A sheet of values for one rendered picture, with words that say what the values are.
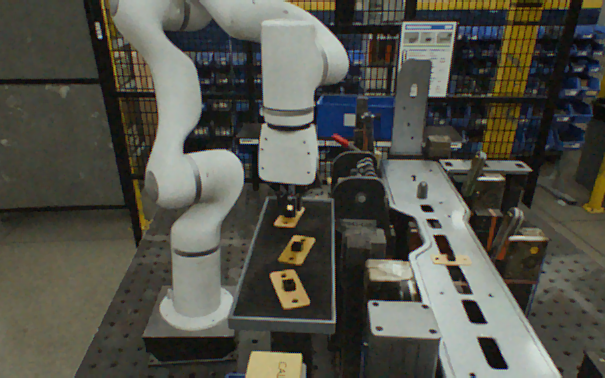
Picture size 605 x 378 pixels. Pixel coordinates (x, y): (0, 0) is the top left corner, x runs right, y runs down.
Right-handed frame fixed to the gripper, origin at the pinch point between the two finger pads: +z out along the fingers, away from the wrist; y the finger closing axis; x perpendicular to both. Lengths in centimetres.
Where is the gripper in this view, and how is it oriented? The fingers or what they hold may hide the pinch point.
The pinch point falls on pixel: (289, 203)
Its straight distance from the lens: 80.2
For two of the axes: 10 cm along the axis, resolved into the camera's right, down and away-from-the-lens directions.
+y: 9.7, 1.1, -2.3
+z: 0.0, 9.1, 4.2
